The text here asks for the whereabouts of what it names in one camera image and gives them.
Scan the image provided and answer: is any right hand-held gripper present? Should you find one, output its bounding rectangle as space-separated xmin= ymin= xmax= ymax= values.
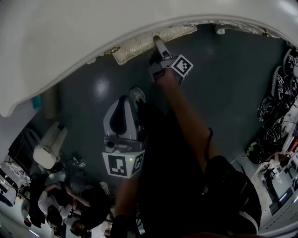
xmin=148 ymin=35 xmax=194 ymax=87

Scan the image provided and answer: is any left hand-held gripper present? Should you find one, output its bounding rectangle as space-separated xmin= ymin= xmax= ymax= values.
xmin=102 ymin=95 xmax=148 ymax=179

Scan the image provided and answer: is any white ornate dressing table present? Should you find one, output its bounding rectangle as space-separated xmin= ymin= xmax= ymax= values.
xmin=0 ymin=0 xmax=298 ymax=120

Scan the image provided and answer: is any person's right forearm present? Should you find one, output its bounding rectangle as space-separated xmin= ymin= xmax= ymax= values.
xmin=155 ymin=69 xmax=211 ymax=174

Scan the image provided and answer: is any person's left forearm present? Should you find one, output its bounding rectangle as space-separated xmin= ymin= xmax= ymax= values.
xmin=114 ymin=173 xmax=140 ymax=218

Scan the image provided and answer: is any person's white shoe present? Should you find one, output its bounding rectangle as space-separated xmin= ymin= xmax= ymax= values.
xmin=129 ymin=87 xmax=147 ymax=105

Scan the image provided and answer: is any small spare gripper unit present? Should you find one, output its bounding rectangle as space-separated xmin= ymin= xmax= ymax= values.
xmin=69 ymin=157 xmax=87 ymax=169

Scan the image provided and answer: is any person's dark clothing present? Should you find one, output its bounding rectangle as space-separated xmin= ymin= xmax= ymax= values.
xmin=111 ymin=102 xmax=263 ymax=238

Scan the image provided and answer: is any teal box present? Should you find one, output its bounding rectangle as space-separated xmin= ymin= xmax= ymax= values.
xmin=31 ymin=95 xmax=43 ymax=110

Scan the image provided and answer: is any cluttered white table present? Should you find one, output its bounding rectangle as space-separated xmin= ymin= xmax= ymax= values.
xmin=0 ymin=160 xmax=31 ymax=207

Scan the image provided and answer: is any pile of spare hand-held grippers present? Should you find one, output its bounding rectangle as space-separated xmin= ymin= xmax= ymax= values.
xmin=257 ymin=46 xmax=298 ymax=121

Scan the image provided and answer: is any green black headset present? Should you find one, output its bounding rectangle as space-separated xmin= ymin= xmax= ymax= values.
xmin=245 ymin=140 xmax=265 ymax=165

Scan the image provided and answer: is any white shelf rack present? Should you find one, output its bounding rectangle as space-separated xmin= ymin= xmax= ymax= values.
xmin=251 ymin=130 xmax=298 ymax=210

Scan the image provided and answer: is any tangle of black cables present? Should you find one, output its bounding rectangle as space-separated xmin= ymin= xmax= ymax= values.
xmin=256 ymin=116 xmax=296 ymax=163

